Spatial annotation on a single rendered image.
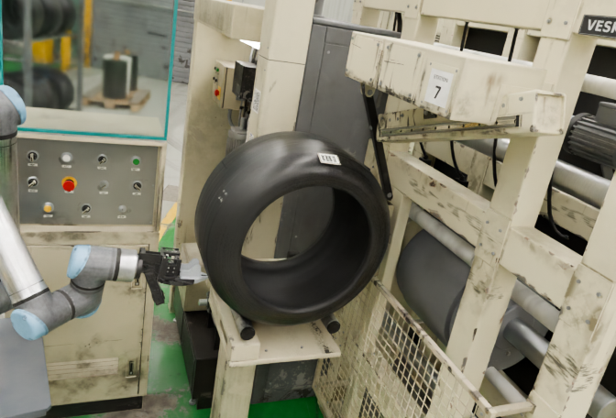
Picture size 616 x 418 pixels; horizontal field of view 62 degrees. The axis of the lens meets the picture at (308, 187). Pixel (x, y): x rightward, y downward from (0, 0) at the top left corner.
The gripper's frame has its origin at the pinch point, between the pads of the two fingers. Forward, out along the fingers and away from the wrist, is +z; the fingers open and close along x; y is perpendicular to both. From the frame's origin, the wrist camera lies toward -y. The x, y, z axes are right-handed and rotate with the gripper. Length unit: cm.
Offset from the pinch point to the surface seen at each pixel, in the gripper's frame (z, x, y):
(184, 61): 130, 948, -50
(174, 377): 22, 78, -101
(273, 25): 9, 27, 75
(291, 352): 30.7, -9.3, -18.5
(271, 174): 7.5, -10.2, 38.4
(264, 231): 24.8, 25.8, 6.1
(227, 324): 11.0, -0.6, -15.1
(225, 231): -1.1, -11.0, 20.8
